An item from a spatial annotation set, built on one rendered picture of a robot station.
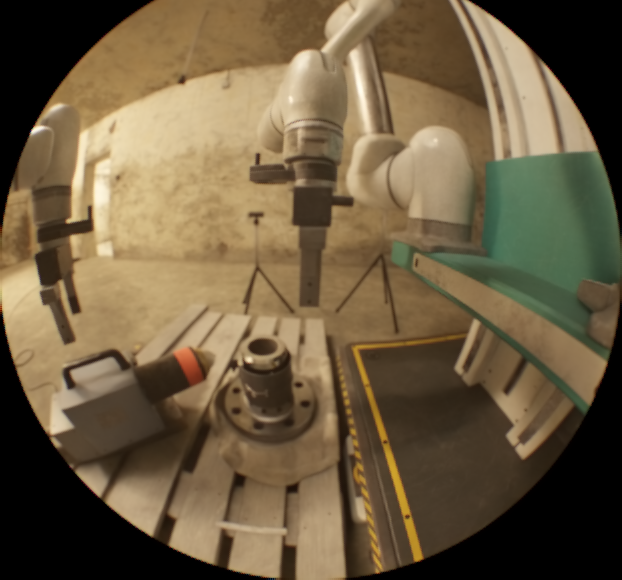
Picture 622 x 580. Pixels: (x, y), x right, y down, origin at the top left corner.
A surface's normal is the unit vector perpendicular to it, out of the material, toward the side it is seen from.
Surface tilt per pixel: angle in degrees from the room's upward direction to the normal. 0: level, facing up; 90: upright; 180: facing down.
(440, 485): 0
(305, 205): 90
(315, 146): 90
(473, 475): 0
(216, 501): 0
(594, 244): 90
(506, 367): 90
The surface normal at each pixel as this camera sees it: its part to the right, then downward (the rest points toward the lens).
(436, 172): -0.72, 0.14
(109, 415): 0.79, 0.19
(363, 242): 0.00, 0.27
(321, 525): 0.04, -0.96
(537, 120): -1.00, -0.03
